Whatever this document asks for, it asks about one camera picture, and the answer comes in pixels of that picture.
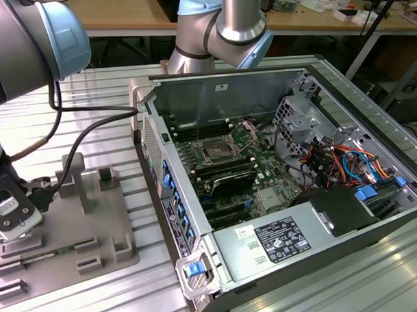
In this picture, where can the black expansion slot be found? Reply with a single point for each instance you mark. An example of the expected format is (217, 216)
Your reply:
(231, 217)
(227, 207)

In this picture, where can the black expansion card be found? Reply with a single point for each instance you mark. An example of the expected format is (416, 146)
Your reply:
(233, 184)

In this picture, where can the grey parts rack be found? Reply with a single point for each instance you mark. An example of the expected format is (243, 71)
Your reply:
(60, 229)

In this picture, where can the blue case latch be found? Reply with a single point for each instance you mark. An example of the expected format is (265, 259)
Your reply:
(193, 269)

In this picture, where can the black plastic shroud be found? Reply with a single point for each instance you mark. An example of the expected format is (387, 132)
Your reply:
(344, 206)

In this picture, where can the black box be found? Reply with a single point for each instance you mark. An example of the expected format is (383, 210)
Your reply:
(408, 102)

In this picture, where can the silver disk bay cage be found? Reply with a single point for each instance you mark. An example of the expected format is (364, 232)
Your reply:
(296, 122)

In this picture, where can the silver power supply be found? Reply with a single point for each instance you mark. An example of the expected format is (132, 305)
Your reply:
(232, 251)

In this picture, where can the wooden desk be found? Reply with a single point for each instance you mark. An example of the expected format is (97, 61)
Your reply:
(310, 20)
(121, 12)

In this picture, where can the blue disk carrier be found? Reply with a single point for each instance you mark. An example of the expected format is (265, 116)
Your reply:
(365, 193)

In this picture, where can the blue slot cover clip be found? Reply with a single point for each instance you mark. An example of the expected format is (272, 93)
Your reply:
(181, 210)
(186, 222)
(176, 197)
(167, 179)
(190, 234)

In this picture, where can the small blue clip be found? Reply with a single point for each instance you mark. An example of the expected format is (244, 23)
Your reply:
(401, 182)

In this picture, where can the open PC case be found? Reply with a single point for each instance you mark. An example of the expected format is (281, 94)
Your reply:
(199, 94)

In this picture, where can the small white box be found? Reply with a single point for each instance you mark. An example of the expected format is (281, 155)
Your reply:
(352, 17)

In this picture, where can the CPU socket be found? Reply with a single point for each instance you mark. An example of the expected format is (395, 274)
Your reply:
(213, 150)

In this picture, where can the silver chipset heat sink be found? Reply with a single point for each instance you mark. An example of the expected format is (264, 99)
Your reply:
(269, 198)

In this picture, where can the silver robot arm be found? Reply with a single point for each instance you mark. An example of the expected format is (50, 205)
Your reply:
(16, 49)

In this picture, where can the green RAM stick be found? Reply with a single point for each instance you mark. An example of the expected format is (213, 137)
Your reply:
(51, 255)

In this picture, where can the green motherboard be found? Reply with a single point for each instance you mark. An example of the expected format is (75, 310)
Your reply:
(267, 161)

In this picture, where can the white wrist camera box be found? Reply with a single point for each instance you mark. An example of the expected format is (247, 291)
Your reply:
(12, 214)

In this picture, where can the black RAM slot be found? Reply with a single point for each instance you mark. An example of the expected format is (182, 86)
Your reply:
(202, 133)
(226, 172)
(200, 126)
(222, 163)

